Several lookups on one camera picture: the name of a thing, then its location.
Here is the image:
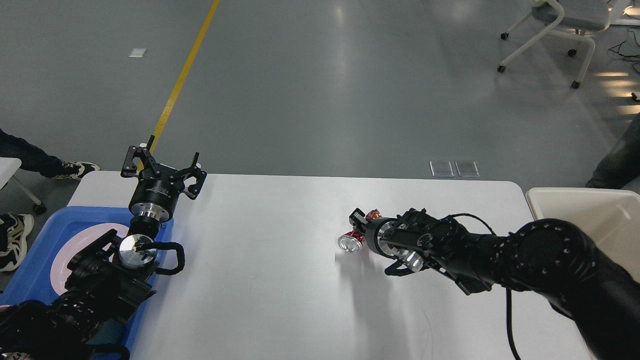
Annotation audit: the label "white office chair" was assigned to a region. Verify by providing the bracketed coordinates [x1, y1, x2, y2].
[497, 0, 612, 89]

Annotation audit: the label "seated person leg left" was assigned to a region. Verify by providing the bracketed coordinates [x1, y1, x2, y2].
[0, 130, 100, 272]

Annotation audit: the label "floor outlet cover plates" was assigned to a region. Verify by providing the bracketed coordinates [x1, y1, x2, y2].
[429, 160, 480, 178]

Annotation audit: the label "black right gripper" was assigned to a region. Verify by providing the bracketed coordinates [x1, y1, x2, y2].
[349, 208, 397, 258]

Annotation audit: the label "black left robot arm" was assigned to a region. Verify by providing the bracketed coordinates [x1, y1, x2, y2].
[1, 136, 207, 360]

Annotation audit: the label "crushed red soda can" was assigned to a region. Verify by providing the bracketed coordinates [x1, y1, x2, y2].
[337, 208, 382, 253]

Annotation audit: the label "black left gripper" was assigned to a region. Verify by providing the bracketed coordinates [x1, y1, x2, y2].
[119, 135, 208, 223]

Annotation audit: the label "blue plastic tray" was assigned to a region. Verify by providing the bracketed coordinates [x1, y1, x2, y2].
[1, 206, 173, 360]

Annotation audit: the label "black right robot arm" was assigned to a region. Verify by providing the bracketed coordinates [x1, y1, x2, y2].
[338, 208, 640, 360]

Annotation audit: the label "beige plastic bin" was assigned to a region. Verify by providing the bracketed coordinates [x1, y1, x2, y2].
[525, 187, 640, 281]

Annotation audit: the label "white chair at left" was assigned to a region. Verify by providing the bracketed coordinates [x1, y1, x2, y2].
[0, 157, 47, 215]

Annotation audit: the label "pink plate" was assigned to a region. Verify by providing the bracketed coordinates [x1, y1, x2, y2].
[49, 222, 129, 296]

